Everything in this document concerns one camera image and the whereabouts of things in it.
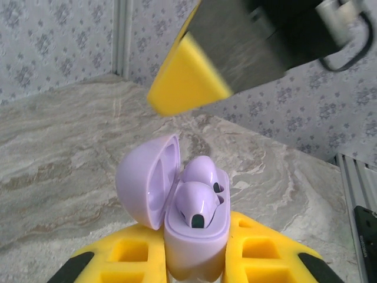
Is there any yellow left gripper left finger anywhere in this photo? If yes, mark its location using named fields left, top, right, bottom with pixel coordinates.
left=46, top=223, right=166, bottom=283

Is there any purple earbud charging case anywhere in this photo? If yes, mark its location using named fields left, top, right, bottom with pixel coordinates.
left=114, top=133, right=230, bottom=283

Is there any aluminium frame corner post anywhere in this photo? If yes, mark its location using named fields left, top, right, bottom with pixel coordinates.
left=113, top=0, right=133, bottom=79

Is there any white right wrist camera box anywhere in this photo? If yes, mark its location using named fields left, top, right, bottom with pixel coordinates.
left=316, top=0, right=368, bottom=50

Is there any black camera cable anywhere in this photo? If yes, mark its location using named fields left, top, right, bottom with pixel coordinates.
left=318, top=8, right=374, bottom=73

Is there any aluminium side rail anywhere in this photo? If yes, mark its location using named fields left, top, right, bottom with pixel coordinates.
left=334, top=152, right=377, bottom=283

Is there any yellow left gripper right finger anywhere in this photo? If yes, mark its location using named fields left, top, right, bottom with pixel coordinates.
left=224, top=210, right=346, bottom=283

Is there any purple wireless earbud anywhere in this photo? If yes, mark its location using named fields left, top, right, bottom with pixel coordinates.
left=175, top=181, right=221, bottom=229
left=179, top=156, right=222, bottom=194

